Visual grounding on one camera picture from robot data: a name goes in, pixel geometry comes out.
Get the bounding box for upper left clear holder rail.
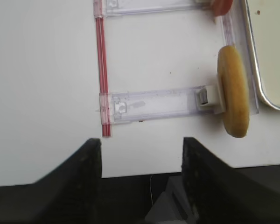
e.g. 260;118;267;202
93;0;212;18

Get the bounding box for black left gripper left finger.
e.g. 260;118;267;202
0;138;102;224

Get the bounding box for clear holder rail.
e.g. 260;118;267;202
93;0;212;18
108;86;211;124

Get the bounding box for remaining red tomato slices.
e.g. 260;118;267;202
210;0;233;17

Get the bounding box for lower left clear holder rail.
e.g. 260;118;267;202
108;86;211;124

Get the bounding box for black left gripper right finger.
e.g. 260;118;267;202
182;137;280;224

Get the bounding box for cream rectangular metal tray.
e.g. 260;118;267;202
243;0;280;111

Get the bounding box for left red tape strip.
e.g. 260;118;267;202
95;17;111;138

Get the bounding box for upright pale bun slice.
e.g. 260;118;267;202
217;45;250;138

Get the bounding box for white pusher block bun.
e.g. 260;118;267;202
195;74;226;114

